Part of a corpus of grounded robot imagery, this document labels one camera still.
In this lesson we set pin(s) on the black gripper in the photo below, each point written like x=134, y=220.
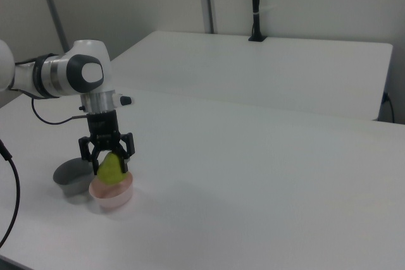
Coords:
x=102, y=129

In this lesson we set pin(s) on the green yellow pear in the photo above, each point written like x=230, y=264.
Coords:
x=110, y=169

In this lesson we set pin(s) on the pink plastic bowl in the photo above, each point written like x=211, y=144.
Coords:
x=114, y=195

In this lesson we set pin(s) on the grey plastic bowl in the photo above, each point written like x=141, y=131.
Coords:
x=71, y=178

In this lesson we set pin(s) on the white side table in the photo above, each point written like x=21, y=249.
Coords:
x=253, y=74

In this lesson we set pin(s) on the black camera pole with base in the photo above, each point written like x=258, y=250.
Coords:
x=256, y=4

